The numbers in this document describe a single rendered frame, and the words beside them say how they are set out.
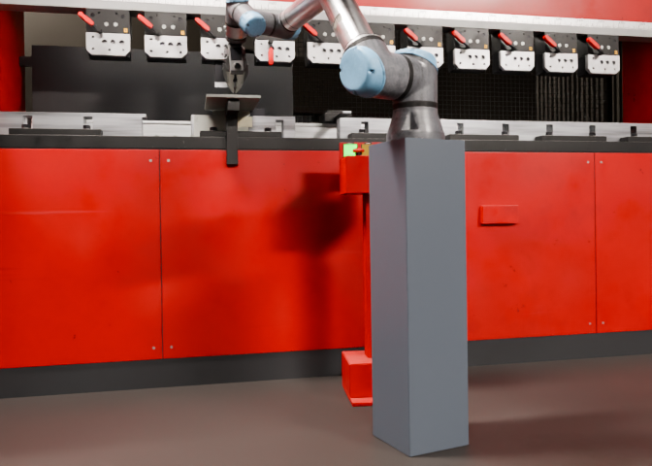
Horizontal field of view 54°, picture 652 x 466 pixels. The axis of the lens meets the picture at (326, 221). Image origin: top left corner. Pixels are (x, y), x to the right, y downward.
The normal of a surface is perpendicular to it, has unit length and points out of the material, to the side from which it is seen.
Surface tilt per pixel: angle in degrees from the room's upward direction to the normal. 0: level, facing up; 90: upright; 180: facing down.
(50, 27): 90
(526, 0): 90
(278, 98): 90
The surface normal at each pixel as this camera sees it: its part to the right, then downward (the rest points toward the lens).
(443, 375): 0.44, 0.00
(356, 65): -0.75, 0.13
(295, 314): 0.21, 0.00
